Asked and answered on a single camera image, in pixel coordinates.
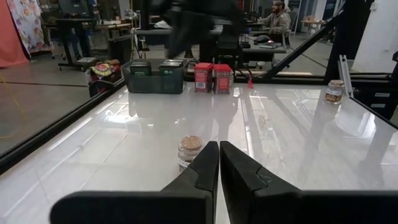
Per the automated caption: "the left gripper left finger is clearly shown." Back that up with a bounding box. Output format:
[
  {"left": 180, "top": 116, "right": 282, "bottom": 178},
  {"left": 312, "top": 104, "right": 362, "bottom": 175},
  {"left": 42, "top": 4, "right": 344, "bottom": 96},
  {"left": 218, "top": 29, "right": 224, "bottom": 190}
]
[{"left": 49, "top": 141, "right": 220, "bottom": 224}]

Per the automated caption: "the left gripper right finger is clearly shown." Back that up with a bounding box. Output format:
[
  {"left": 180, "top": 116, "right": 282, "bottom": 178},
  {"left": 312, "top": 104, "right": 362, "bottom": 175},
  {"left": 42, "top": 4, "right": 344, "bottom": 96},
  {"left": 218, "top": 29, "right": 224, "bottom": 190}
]
[{"left": 220, "top": 141, "right": 398, "bottom": 224}]

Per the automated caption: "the cork-topped glass saffron jar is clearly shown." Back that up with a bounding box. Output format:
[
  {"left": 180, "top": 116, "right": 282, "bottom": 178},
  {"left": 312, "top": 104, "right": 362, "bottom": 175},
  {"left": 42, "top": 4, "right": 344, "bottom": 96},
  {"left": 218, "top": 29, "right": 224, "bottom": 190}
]
[
  {"left": 177, "top": 135, "right": 205, "bottom": 174},
  {"left": 323, "top": 79, "right": 346, "bottom": 105}
]

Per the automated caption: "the red-lidded smoked paprika tin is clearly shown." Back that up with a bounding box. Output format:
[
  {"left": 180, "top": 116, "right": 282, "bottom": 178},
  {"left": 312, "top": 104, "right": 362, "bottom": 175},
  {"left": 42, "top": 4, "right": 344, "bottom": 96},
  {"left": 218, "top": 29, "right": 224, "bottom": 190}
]
[
  {"left": 193, "top": 62, "right": 215, "bottom": 94},
  {"left": 213, "top": 63, "right": 233, "bottom": 96}
]

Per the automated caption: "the green tin with black lid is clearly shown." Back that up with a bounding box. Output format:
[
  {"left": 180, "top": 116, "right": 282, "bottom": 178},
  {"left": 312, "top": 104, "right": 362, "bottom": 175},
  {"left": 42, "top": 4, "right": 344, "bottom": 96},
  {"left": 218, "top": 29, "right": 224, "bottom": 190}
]
[
  {"left": 129, "top": 60, "right": 153, "bottom": 77},
  {"left": 158, "top": 63, "right": 183, "bottom": 77}
]

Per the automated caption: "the dark grey plastic bin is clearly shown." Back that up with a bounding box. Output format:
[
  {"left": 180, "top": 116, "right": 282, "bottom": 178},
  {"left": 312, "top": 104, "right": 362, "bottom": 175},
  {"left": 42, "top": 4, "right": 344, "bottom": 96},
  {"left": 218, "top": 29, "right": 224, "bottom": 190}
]
[{"left": 120, "top": 58, "right": 190, "bottom": 95}]

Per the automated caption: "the grey office desk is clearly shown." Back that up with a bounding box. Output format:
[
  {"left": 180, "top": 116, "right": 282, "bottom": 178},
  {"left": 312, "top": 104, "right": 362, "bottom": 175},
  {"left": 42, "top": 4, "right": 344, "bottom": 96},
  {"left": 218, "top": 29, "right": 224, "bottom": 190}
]
[{"left": 241, "top": 42, "right": 289, "bottom": 63}]

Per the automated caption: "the silver aluminium bar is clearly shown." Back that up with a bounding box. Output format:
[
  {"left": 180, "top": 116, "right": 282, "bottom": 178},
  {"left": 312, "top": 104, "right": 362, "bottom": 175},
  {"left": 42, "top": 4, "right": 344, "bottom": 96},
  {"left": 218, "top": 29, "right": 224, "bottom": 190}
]
[{"left": 338, "top": 54, "right": 354, "bottom": 98}]

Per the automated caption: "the colourful patterned bag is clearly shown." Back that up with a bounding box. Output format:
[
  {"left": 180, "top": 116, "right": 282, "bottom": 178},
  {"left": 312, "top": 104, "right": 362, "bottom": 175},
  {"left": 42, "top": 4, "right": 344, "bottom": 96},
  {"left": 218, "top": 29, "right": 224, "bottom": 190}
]
[{"left": 88, "top": 59, "right": 121, "bottom": 82}]

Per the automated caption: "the black trash bin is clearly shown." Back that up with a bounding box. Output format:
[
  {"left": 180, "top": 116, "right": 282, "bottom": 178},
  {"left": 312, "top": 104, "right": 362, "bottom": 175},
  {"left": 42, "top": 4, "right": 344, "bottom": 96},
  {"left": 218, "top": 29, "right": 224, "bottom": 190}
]
[{"left": 108, "top": 34, "right": 133, "bottom": 65}]

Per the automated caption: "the person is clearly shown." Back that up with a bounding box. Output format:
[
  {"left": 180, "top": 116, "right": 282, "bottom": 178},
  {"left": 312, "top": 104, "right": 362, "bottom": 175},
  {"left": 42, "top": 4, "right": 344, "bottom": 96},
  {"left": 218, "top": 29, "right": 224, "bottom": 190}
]
[{"left": 257, "top": 0, "right": 292, "bottom": 43}]

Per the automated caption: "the black standing desk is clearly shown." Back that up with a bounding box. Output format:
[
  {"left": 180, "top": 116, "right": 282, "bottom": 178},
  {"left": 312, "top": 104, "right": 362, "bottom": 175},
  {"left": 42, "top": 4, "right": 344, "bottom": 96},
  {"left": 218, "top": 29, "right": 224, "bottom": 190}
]
[{"left": 55, "top": 17, "right": 98, "bottom": 72}]

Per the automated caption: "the floral cloth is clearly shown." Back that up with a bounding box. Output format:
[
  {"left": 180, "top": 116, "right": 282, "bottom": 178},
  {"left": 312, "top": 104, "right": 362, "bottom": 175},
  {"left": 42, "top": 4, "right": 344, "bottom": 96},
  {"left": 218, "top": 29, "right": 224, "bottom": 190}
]
[{"left": 6, "top": 0, "right": 54, "bottom": 56}]

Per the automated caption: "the orange cloth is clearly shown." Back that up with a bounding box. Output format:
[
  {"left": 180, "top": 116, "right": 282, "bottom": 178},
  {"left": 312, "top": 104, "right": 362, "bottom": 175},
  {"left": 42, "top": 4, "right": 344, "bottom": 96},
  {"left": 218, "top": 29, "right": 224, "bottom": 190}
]
[{"left": 0, "top": 0, "right": 29, "bottom": 68}]

